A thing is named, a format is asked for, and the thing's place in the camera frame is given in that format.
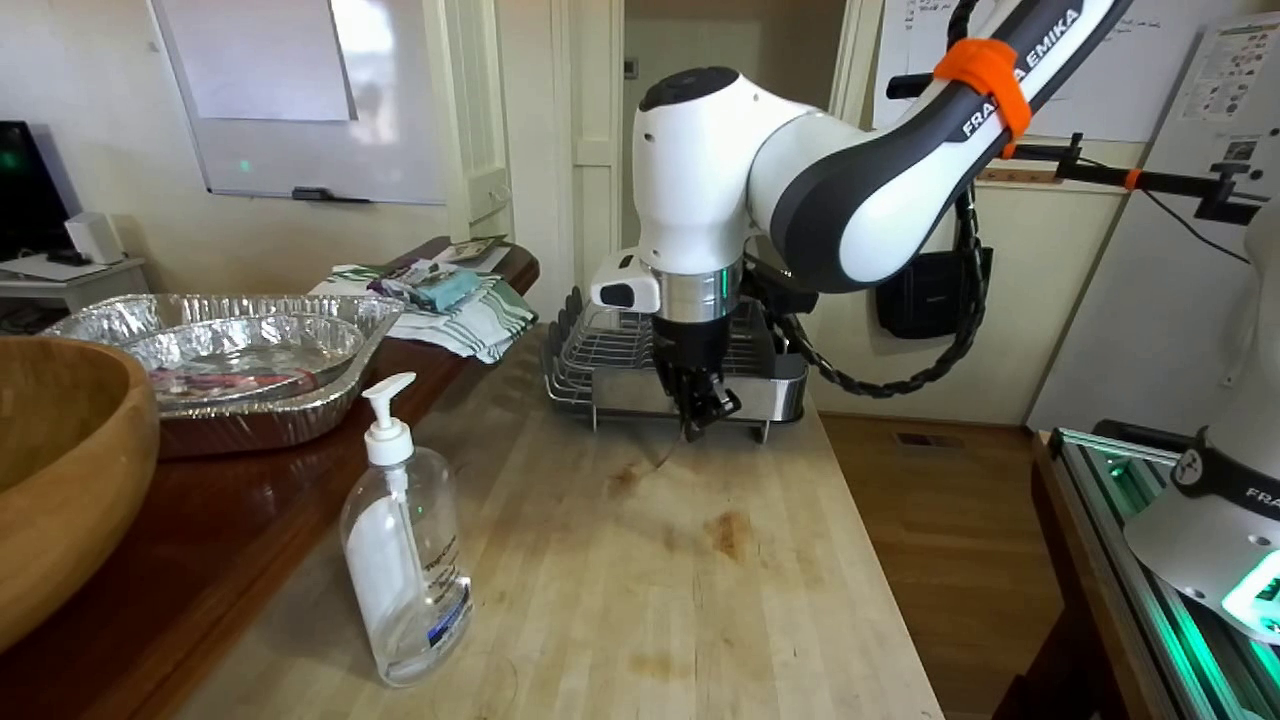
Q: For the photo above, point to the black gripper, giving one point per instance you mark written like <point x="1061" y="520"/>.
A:
<point x="690" y="345"/>

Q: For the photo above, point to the silver metal spoon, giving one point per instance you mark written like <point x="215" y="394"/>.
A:
<point x="669" y="452"/>

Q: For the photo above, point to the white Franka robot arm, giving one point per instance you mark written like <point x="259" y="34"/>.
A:
<point x="853" y="172"/>

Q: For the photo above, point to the black tote bag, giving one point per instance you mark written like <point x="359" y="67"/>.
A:
<point x="920" y="301"/>

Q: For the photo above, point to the crumpled cloth pile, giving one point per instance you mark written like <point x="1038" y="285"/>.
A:
<point x="461" y="325"/>

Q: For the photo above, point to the teal folded cloth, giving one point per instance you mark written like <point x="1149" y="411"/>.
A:
<point x="445" y="285"/>

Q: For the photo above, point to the clear hand sanitizer pump bottle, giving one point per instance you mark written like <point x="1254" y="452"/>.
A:
<point x="403" y="563"/>

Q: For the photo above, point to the pale green door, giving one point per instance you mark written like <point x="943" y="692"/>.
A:
<point x="681" y="45"/>

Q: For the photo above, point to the black whiteboard marker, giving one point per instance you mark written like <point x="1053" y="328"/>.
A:
<point x="329" y="197"/>

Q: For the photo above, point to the aluminium foil tray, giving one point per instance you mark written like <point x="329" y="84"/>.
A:
<point x="240" y="353"/>

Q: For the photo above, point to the white board with writing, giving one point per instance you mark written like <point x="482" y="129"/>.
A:
<point x="1145" y="82"/>

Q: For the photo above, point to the printed paper poster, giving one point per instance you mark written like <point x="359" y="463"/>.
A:
<point x="1220" y="102"/>

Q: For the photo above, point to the small white box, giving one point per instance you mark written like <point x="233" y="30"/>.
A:
<point x="92" y="239"/>

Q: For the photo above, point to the large wooden bowl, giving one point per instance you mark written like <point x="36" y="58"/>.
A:
<point x="54" y="464"/>

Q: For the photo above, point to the black computer monitor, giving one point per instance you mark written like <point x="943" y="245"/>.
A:
<point x="24" y="185"/>

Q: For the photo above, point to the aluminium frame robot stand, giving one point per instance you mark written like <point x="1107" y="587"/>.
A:
<point x="1134" y="587"/>

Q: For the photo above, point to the black camera mounting bar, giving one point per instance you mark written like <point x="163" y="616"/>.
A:
<point x="1173" y="185"/>

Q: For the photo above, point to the white wall whiteboard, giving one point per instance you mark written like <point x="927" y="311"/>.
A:
<point x="264" y="135"/>

